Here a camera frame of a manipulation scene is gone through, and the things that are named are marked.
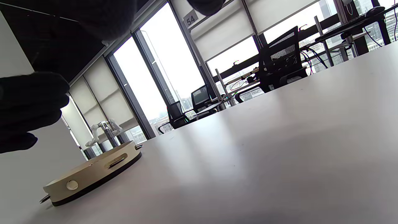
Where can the white roller blind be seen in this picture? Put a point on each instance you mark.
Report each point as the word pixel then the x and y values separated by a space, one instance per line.
pixel 224 34
pixel 87 109
pixel 112 96

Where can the black mesh office chair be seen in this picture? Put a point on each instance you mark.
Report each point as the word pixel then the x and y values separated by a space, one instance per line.
pixel 279 62

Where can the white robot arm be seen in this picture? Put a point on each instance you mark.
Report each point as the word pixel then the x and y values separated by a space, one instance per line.
pixel 99 129

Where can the cream wooden tambourine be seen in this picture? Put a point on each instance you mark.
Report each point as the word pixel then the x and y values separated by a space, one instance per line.
pixel 90 174

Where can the black computer mouse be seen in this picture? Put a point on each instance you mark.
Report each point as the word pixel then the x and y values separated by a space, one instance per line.
pixel 374 11

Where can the black desk with white legs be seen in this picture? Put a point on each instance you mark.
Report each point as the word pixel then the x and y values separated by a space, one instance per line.
pixel 348 29

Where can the person's right hand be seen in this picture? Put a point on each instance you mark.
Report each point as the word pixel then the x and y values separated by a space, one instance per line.
pixel 28 102

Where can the grey number sign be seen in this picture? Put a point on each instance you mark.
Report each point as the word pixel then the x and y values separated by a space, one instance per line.
pixel 190 18

